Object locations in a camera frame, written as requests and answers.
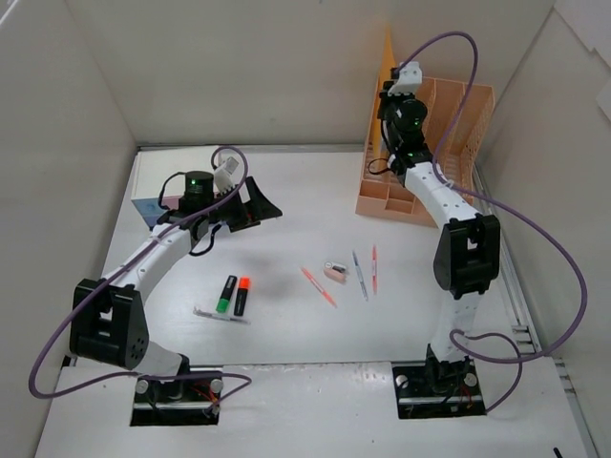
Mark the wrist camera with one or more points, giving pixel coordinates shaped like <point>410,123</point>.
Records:
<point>225,169</point>
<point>408,80</point>

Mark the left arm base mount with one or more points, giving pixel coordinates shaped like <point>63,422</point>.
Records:
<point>178,404</point>

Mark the pink pen left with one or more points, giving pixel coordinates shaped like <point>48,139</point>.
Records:
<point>318,286</point>

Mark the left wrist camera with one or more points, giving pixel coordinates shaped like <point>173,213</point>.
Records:
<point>225,169</point>

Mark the blue clear pen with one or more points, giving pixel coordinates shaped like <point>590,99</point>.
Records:
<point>360,276</point>

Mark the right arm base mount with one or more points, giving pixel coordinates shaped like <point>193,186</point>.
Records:
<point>429,390</point>

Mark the orange cap black highlighter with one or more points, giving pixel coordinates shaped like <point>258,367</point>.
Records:
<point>241,296</point>

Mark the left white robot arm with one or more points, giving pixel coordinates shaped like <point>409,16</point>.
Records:
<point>110,323</point>

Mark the red clear pen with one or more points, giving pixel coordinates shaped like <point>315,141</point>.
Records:
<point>374,273</point>

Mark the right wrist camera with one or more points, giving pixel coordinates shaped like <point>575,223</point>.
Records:
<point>408,80</point>

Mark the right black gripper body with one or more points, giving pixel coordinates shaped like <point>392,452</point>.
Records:
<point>387,111</point>

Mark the clear dark pen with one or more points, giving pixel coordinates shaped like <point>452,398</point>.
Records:
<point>219,317</point>

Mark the green cap black highlighter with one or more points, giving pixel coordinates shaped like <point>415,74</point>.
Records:
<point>226,294</point>

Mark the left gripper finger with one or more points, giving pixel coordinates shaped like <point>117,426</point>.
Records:
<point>258,205</point>
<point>237,224</point>

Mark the white drawer box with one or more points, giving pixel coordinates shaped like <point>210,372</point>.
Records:
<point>153,167</point>

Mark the orange folder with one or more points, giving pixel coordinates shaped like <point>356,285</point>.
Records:
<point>387,63</point>

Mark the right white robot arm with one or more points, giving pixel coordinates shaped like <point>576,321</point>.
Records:
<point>466,259</point>

